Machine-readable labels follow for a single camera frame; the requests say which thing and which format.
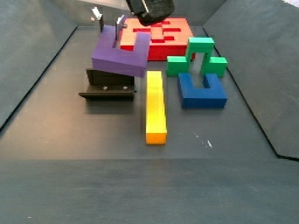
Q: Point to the green stepped arch block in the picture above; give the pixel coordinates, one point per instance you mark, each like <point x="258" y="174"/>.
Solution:
<point x="213" y="64"/>

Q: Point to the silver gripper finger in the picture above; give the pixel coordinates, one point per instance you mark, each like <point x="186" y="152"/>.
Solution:
<point x="121" y="26"/>
<point x="99" y="17"/>

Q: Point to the blue U-shaped block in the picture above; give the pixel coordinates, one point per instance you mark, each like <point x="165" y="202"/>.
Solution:
<point x="210" y="97"/>

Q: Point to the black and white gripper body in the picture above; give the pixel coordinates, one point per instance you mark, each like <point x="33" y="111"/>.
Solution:
<point x="152" y="11"/>

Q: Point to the purple U-shaped block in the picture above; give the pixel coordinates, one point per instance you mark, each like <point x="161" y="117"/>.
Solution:
<point x="115" y="60"/>

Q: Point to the black angle fixture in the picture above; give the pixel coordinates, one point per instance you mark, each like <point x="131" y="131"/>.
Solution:
<point x="109" y="86"/>

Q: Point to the yellow long bar block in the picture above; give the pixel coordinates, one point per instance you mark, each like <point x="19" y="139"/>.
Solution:
<point x="156" y="112"/>

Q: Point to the red board with slots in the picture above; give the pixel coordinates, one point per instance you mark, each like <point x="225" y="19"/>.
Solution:
<point x="169" y="37"/>

